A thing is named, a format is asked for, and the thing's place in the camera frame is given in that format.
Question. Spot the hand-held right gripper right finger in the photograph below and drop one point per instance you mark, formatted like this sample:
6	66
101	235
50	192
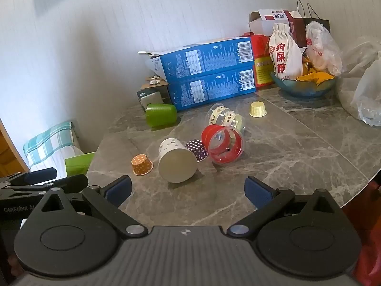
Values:
257	191

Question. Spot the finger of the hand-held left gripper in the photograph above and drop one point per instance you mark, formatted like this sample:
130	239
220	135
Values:
40	175
71	182

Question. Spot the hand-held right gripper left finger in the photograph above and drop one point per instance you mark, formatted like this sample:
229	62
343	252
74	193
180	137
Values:
119	190

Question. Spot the white paper cup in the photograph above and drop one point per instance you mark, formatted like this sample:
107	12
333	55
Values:
177	166

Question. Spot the orange dotted paper cup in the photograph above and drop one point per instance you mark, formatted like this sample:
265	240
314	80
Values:
141	165

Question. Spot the red clear plastic cup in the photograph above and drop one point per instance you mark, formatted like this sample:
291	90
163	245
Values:
224	155

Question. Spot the purple dotted paper cup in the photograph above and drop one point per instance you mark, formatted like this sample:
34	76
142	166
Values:
198	150

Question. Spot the clear cup with beige print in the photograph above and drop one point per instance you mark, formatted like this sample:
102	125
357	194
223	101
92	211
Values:
229	117

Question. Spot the small yellow paper cup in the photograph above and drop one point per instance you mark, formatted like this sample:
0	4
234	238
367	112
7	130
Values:
257	109

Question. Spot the green plastic cup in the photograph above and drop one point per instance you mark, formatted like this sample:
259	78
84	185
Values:
160	114

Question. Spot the green box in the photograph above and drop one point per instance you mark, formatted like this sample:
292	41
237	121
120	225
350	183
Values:
77	163

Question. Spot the checked teal cloth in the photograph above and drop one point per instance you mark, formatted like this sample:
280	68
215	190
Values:
47	143

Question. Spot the wooden panel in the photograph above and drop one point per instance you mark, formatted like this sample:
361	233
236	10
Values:
7	155

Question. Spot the small carton with white caps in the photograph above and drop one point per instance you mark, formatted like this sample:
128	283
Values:
148	96

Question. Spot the blue glass bowl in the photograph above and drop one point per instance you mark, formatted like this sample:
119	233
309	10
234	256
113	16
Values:
300	90

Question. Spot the blue cardboard box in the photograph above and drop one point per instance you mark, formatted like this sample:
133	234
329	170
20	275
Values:
202	58
208	91

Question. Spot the red box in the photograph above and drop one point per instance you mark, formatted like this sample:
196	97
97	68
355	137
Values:
262	74

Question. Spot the red cloth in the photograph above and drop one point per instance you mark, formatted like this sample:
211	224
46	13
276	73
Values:
369	244

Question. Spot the orange snack packets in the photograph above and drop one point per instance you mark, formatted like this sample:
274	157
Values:
318	76

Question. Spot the clear plastic bag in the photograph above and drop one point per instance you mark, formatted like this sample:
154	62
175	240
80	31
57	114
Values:
366	95

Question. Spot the plastic bag with red print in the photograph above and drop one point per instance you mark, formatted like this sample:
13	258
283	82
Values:
324	50

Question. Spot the white and red carton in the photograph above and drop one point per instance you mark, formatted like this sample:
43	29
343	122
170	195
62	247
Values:
268	18

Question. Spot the black paper bag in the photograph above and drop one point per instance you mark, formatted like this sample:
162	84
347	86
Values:
326	25

